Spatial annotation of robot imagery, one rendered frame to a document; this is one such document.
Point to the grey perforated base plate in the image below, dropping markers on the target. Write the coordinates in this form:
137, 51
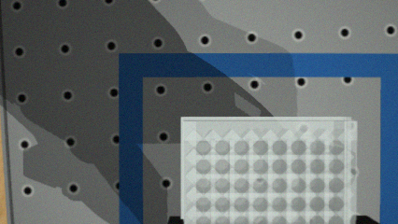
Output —
59, 93

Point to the blue tape outline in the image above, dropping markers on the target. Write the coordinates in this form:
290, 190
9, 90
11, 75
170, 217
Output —
134, 66

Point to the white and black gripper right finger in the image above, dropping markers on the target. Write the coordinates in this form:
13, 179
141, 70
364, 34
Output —
365, 220

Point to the clear well plate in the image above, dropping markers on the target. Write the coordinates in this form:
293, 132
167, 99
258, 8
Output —
261, 141

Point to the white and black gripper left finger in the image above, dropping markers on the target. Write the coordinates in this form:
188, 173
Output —
175, 220

